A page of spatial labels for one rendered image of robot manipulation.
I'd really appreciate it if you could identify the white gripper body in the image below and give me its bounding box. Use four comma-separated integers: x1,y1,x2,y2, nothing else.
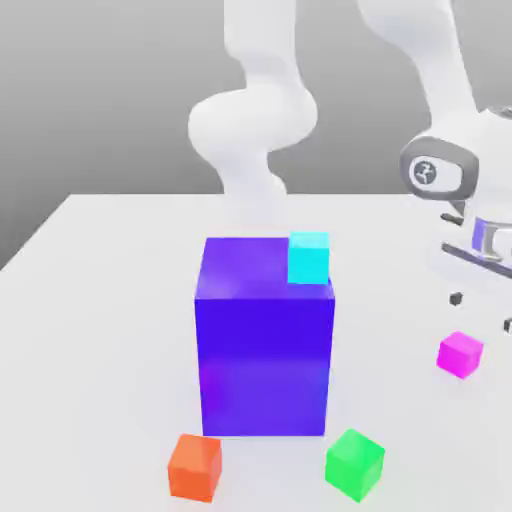
433,240,512,311

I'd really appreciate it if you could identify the small magenta cube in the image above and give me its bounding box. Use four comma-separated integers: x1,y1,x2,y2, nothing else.
435,330,485,380

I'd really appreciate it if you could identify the small cyan cube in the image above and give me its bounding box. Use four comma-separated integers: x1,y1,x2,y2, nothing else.
287,230,331,286

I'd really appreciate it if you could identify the small green cube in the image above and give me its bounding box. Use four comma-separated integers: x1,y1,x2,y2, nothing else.
324,428,386,504

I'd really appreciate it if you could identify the small orange cube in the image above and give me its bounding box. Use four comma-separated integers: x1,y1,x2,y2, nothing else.
167,433,223,504

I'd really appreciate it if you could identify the large purple box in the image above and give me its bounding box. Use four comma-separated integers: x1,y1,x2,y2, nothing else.
194,236,336,438

